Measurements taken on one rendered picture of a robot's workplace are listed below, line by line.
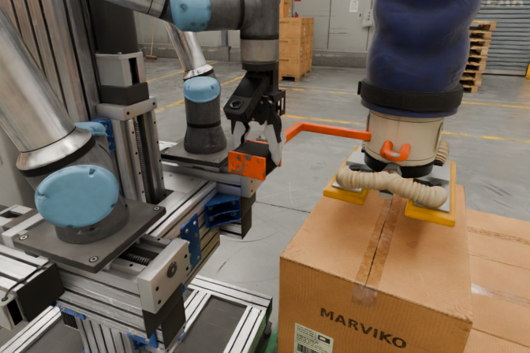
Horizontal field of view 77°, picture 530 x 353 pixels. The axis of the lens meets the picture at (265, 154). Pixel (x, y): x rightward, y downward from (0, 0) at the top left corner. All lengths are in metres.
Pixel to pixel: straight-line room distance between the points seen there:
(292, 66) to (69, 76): 7.09
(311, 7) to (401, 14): 9.67
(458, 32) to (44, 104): 0.75
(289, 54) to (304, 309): 7.17
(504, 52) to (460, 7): 9.62
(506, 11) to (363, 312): 9.77
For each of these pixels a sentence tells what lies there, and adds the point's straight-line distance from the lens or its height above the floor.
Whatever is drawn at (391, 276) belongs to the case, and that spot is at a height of 0.94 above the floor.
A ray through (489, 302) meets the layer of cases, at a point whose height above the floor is 0.54.
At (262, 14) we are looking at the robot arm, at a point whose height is 1.47.
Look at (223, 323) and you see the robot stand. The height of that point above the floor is 0.21.
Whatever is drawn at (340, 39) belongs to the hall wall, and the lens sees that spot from 10.28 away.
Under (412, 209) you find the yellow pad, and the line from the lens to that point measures 0.81.
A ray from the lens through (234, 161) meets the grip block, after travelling 0.69.
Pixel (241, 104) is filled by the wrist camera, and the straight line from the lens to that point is 0.60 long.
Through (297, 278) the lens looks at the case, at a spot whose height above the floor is 0.90.
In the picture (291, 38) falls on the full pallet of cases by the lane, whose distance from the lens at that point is 7.77.
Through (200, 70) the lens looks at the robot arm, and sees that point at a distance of 1.22.
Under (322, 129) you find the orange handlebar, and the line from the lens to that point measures 0.90.
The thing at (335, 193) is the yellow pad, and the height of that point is 1.07.
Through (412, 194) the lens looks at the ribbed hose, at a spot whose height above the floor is 1.13.
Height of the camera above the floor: 1.48
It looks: 23 degrees down
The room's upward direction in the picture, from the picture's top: straight up
